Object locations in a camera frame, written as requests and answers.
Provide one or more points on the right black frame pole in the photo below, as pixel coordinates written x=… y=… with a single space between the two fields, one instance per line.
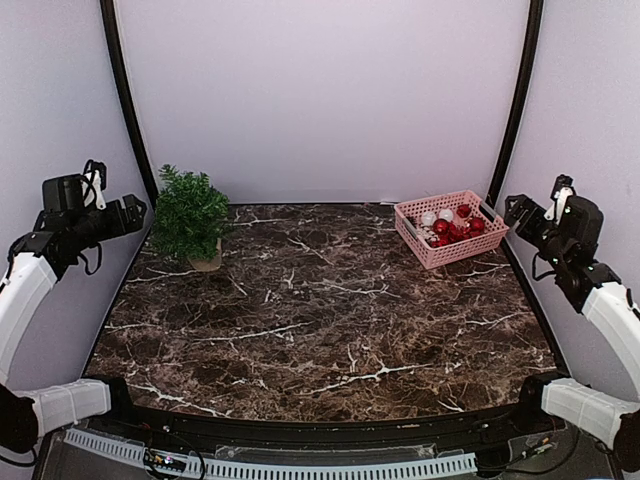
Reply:
x=520 y=94

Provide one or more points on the small green christmas tree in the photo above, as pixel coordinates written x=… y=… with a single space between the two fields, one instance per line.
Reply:
x=191 y=219

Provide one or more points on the red ball ornament cluster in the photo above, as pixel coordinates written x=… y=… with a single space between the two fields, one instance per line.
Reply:
x=447 y=233

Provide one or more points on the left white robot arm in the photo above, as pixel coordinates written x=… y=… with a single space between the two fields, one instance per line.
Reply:
x=36 y=263

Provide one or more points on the white perforated cable duct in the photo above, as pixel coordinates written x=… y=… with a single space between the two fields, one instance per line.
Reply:
x=164 y=464

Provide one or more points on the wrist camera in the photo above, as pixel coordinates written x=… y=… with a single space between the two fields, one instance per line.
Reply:
x=94 y=183
x=562 y=190

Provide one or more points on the white ball ornament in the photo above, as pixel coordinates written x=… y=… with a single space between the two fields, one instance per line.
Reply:
x=428 y=219

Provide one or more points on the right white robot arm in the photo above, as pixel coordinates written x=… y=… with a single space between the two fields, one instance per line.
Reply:
x=608 y=305

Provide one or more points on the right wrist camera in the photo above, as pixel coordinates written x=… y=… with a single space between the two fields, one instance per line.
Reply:
x=562 y=190

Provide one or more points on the black frame pole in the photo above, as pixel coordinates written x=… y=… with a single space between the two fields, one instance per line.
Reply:
x=126 y=101
x=520 y=94

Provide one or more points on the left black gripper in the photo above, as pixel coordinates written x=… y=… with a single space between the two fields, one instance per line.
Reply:
x=120 y=226

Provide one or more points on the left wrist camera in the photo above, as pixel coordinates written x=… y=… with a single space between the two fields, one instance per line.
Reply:
x=94 y=183

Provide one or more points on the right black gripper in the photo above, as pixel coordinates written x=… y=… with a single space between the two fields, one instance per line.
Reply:
x=524 y=203

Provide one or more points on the left black frame pole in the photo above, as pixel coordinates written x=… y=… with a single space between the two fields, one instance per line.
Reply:
x=126 y=101

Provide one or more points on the pink plastic basket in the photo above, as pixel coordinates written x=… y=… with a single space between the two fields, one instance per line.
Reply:
x=408 y=224

